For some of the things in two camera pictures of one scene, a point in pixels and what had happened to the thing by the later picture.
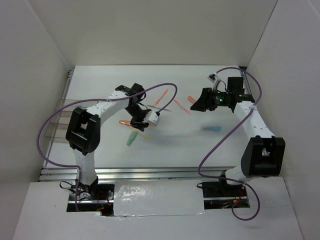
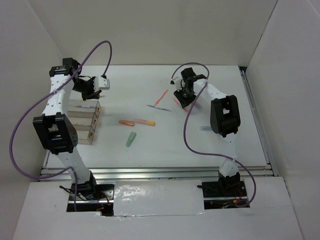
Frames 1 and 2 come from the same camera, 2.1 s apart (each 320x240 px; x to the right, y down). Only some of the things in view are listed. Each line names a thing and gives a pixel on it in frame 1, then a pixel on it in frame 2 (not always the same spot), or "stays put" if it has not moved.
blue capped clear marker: x=211 y=128 stays put
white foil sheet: x=158 y=197 stays put
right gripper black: x=205 y=101 → x=184 y=102
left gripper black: x=139 y=124 → x=94 y=95
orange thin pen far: x=158 y=100 stays put
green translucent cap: x=131 y=138 stays put
